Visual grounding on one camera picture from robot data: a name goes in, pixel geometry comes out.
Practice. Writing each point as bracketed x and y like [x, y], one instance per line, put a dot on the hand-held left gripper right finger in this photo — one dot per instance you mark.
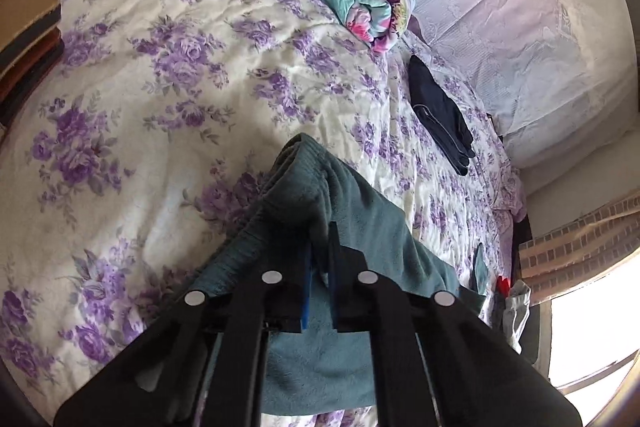
[334, 287]

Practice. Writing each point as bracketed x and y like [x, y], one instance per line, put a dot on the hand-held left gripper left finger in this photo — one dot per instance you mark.
[306, 302]

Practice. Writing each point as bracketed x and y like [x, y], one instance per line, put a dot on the dark green pants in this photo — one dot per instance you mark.
[310, 192]

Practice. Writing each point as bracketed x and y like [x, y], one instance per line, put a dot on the folded dark navy pants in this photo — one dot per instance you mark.
[440, 112]

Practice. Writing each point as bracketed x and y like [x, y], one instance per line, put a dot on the small red item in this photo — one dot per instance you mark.
[504, 285]

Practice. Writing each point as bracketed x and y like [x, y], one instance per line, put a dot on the light grey garment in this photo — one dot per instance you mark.
[517, 312]

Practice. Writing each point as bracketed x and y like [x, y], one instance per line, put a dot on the purple floral pillow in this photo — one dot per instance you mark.
[507, 187]

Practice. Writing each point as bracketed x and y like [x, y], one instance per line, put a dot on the beige brick pattern curtain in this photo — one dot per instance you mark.
[575, 247]

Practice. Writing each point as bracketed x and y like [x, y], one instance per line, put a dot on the purple floral bedspread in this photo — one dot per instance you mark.
[150, 107]

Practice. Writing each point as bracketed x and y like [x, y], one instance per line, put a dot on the window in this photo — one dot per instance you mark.
[600, 332]

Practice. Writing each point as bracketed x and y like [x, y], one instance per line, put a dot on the brown layered pad stack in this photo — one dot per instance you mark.
[25, 22]

